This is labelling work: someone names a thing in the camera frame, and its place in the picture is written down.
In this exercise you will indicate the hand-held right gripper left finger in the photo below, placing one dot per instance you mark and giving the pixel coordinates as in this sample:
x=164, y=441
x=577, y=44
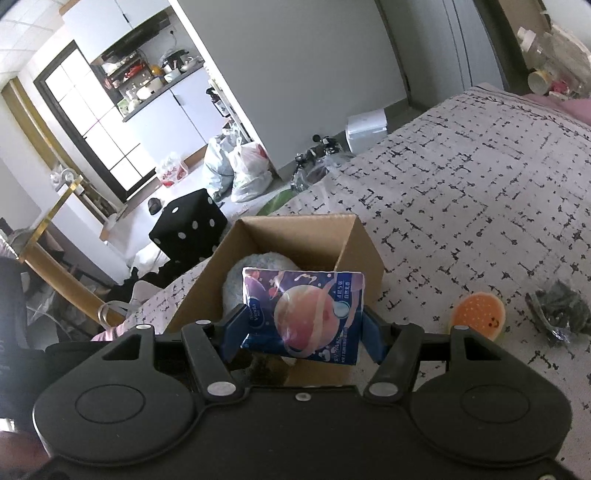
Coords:
x=233, y=330

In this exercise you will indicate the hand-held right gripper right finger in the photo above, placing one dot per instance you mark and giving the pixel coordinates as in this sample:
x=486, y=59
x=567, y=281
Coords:
x=374, y=337

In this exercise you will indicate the blue plush toy pink ears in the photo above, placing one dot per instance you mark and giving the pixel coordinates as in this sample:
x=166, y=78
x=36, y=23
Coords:
x=261, y=277

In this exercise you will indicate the blue peach-print tissue packet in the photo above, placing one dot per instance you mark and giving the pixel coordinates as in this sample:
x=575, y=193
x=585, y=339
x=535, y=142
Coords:
x=304, y=314

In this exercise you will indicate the brown cardboard box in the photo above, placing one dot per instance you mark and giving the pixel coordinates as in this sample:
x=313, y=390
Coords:
x=295, y=240

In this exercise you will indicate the wooden table gold edge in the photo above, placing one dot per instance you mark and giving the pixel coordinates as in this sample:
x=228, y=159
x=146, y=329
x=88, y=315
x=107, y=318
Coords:
x=60, y=258

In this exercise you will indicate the pink cloth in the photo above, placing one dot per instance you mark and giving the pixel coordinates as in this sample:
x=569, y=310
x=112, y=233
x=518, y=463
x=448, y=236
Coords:
x=115, y=330

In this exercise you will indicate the dark clothes on floor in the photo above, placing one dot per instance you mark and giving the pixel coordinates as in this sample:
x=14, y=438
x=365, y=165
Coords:
x=143, y=279

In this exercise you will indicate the orange round smiley plush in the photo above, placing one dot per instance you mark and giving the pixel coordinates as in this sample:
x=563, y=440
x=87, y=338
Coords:
x=478, y=316

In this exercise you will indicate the black white-dotted cube stool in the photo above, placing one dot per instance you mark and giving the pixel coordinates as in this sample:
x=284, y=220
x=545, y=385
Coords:
x=189, y=228

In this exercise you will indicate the green flat item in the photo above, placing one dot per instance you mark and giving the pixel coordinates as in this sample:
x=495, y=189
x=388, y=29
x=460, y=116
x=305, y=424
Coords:
x=276, y=203

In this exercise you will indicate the small black floor object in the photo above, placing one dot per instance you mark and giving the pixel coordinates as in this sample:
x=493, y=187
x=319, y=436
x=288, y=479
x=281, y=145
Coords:
x=154, y=206

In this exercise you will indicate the white black-patterned bedspread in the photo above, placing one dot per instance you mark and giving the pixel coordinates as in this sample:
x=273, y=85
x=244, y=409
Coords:
x=461, y=207

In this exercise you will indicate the white red plastic bag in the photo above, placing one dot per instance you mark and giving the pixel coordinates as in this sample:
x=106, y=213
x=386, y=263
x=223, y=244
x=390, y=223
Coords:
x=251, y=173

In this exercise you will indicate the pale blue plastic bag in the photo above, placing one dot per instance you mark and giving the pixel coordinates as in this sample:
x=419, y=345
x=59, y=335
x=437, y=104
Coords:
x=218, y=168

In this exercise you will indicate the small red white bag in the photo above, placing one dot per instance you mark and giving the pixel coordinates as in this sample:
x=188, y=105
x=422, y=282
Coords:
x=173, y=170

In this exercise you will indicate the black item in clear bag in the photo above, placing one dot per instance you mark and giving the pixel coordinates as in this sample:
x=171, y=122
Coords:
x=561, y=311

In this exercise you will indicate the black tripod set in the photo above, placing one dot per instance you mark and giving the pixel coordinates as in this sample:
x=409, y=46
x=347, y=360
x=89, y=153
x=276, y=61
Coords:
x=318, y=154

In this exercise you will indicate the white box appliance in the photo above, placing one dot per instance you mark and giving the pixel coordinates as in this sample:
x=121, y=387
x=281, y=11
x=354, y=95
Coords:
x=367, y=130

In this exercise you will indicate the white kitchen cabinet counter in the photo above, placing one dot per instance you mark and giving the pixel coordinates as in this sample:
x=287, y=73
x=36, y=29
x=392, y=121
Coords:
x=184, y=115

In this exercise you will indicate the black framed glass door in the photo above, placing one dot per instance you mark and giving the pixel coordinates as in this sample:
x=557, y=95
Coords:
x=92, y=120

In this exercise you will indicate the black spray bottle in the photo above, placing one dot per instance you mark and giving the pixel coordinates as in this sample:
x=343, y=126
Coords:
x=214, y=102

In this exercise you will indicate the pink bed sheet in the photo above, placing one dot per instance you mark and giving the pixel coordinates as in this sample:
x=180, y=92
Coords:
x=568, y=106

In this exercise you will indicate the paper cup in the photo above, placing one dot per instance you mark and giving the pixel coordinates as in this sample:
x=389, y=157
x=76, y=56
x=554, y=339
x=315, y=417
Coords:
x=541, y=82

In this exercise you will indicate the brown folded board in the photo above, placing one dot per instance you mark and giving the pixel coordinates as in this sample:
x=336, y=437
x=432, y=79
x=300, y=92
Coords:
x=501, y=41

